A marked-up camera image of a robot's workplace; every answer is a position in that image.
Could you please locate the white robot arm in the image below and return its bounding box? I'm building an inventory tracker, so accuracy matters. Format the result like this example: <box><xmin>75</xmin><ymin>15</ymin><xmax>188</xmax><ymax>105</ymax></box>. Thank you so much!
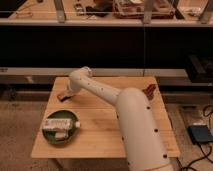
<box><xmin>68</xmin><ymin>67</ymin><xmax>174</xmax><ymax>171</ymax></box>

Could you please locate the black cable on floor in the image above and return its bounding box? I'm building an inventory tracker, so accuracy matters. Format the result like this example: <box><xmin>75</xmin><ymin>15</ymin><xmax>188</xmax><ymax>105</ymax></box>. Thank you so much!
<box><xmin>176</xmin><ymin>104</ymin><xmax>213</xmax><ymax>171</ymax></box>

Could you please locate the dark brown eraser block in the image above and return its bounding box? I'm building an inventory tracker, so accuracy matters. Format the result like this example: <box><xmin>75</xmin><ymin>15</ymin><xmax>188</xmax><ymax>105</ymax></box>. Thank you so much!
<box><xmin>57</xmin><ymin>93</ymin><xmax>72</xmax><ymax>102</ymax></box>

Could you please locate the small white block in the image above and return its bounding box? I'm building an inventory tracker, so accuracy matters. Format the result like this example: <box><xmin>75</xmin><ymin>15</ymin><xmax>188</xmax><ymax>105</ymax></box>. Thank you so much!
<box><xmin>55</xmin><ymin>132</ymin><xmax>68</xmax><ymax>140</ymax></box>

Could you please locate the brown object on table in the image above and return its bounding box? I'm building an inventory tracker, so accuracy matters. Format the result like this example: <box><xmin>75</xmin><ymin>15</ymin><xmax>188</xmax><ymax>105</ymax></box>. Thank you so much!
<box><xmin>143</xmin><ymin>84</ymin><xmax>156</xmax><ymax>100</ymax></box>

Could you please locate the green round plate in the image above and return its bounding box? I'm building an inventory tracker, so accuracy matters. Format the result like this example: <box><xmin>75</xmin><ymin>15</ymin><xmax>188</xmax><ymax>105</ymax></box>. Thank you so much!
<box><xmin>41</xmin><ymin>110</ymin><xmax>79</xmax><ymax>144</ymax></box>

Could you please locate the wooden table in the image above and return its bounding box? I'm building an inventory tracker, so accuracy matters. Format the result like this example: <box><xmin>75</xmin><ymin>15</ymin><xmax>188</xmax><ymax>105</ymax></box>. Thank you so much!
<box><xmin>31</xmin><ymin>77</ymin><xmax>180</xmax><ymax>159</ymax></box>

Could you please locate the black foot pedal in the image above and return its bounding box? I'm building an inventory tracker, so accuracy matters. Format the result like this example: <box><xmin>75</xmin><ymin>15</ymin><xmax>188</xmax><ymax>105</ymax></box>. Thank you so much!
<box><xmin>187</xmin><ymin>125</ymin><xmax>213</xmax><ymax>144</ymax></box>

